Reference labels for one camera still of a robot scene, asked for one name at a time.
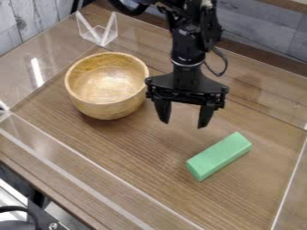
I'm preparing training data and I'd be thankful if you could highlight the wooden bowl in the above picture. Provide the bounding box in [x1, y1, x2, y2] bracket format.
[65, 51, 148, 120]

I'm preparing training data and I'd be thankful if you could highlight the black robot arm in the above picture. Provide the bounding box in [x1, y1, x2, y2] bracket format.
[145, 0, 229, 128]

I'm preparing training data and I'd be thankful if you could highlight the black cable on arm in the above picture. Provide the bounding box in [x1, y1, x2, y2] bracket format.
[201, 44, 230, 78]

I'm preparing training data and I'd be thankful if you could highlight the clear acrylic corner bracket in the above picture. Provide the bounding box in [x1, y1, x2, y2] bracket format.
[75, 11, 117, 47]

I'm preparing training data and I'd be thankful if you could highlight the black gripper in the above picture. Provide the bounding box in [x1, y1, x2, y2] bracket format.
[145, 65, 229, 128]

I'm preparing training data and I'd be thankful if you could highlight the black stand with cable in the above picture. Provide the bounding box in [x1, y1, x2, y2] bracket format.
[0, 200, 65, 230]

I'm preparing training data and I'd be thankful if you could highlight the green rectangular block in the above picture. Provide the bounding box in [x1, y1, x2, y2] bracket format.
[185, 132, 252, 181]

